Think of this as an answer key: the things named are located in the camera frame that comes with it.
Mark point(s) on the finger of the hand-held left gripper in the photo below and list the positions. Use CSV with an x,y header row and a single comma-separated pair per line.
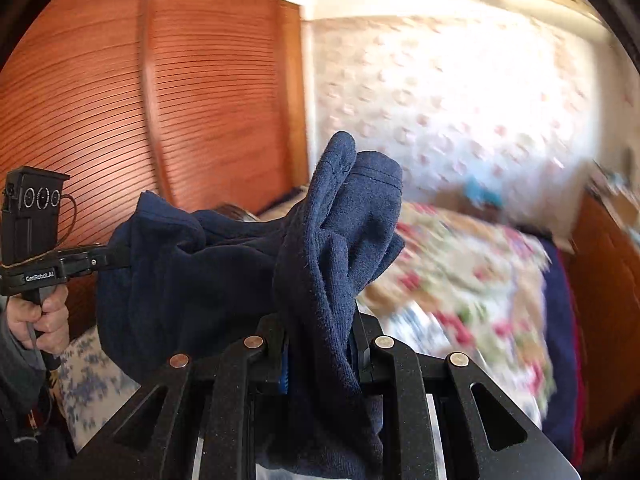
x,y
92,261

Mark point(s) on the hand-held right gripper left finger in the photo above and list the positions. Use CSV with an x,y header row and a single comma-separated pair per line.
x,y
272,360

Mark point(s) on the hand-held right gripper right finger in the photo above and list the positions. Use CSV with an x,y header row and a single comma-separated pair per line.
x,y
367,355

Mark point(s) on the navy printed t-shirt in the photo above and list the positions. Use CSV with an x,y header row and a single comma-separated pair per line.
x,y
225,270

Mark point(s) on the person's left forearm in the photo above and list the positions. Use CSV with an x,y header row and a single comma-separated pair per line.
x,y
17,365

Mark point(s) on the person's left hand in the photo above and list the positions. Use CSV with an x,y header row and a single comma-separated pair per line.
x,y
55,320

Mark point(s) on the blue floral bedsheet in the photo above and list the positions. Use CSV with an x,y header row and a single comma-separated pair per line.
x,y
85,385

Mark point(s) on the floral quilt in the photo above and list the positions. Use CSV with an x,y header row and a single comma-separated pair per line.
x,y
475,285

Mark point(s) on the black patterned pillow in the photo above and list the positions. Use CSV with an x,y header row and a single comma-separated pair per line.
x,y
240,213

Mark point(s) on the wooden slatted wardrobe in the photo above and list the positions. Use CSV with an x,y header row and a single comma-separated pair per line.
x,y
100,85

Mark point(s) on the navy blanket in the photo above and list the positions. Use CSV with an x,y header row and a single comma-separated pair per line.
x,y
560,335

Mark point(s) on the blue toy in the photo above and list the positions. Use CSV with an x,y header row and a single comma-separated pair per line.
x,y
482,194

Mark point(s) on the wooden sideboard cabinet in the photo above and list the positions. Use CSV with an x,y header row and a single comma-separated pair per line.
x,y
610,285

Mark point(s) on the circle-patterned sheer curtain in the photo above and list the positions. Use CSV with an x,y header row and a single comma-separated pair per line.
x,y
450,100

